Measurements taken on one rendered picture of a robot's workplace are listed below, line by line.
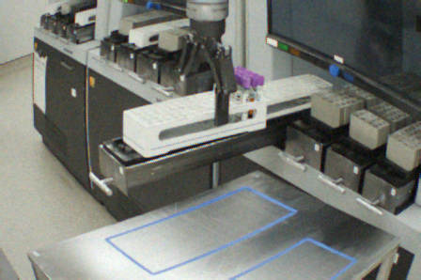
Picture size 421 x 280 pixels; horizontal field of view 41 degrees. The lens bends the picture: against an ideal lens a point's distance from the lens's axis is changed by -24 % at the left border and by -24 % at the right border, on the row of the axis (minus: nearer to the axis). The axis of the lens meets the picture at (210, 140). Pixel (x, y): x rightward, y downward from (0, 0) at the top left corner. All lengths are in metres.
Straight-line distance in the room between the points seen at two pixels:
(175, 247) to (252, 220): 0.17
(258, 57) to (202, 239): 0.78
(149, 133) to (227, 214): 0.22
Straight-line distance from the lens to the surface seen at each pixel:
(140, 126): 1.37
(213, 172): 2.01
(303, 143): 1.65
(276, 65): 1.84
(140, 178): 1.50
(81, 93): 2.73
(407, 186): 1.47
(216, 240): 1.20
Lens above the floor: 1.46
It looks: 24 degrees down
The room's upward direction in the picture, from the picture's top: 1 degrees clockwise
